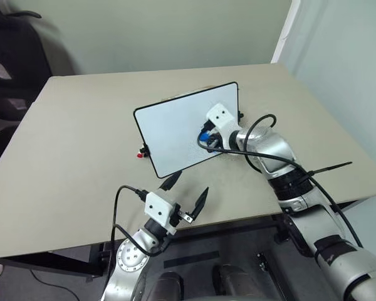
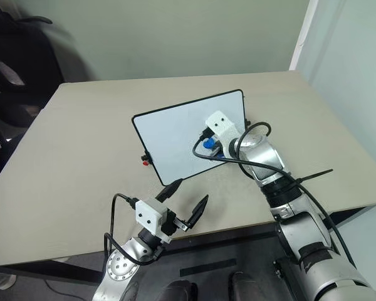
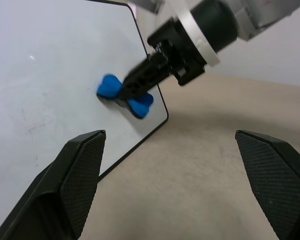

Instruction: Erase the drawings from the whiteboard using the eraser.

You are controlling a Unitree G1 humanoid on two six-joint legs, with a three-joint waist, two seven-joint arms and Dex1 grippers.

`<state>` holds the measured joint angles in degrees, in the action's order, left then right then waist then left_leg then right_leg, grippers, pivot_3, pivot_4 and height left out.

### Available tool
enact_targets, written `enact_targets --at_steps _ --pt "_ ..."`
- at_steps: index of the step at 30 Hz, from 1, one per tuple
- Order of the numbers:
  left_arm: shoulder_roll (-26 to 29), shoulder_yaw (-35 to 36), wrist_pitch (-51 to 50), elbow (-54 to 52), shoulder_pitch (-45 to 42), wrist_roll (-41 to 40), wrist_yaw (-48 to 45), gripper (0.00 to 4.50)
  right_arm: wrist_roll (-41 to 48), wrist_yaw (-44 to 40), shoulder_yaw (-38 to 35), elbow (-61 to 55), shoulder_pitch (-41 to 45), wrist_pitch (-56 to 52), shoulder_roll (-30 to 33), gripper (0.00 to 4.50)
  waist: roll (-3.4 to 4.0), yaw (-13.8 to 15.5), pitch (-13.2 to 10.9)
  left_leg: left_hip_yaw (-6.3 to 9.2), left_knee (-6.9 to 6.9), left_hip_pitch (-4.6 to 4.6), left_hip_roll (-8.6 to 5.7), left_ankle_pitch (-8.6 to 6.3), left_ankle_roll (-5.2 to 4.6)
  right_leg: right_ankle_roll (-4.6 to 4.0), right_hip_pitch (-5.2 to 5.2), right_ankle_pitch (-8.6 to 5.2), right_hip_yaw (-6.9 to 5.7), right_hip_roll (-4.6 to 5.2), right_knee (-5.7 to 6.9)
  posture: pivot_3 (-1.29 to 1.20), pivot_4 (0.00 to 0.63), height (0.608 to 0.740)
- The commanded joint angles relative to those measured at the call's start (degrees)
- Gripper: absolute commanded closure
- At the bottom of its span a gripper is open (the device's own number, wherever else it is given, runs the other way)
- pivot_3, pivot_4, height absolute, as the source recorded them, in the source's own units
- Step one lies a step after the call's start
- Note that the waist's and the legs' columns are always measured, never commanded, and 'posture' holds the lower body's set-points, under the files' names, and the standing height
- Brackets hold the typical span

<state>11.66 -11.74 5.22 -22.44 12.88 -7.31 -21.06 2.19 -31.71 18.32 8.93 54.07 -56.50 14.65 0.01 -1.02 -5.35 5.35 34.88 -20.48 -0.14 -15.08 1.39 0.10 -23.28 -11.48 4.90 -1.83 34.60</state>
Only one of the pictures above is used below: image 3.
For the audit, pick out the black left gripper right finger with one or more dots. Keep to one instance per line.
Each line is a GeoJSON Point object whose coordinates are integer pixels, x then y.
{"type": "Point", "coordinates": [272, 175]}

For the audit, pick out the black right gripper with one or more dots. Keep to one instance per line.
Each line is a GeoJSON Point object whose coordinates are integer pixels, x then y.
{"type": "Point", "coordinates": [180, 52]}

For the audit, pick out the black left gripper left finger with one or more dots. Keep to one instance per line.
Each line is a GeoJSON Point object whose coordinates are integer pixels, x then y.
{"type": "Point", "coordinates": [72, 180]}

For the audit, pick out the blue whiteboard eraser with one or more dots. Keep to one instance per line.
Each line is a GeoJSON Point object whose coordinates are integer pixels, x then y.
{"type": "Point", "coordinates": [109, 86]}

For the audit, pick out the white whiteboard with black frame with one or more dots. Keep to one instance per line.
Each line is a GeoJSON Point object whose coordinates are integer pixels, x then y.
{"type": "Point", "coordinates": [52, 62]}

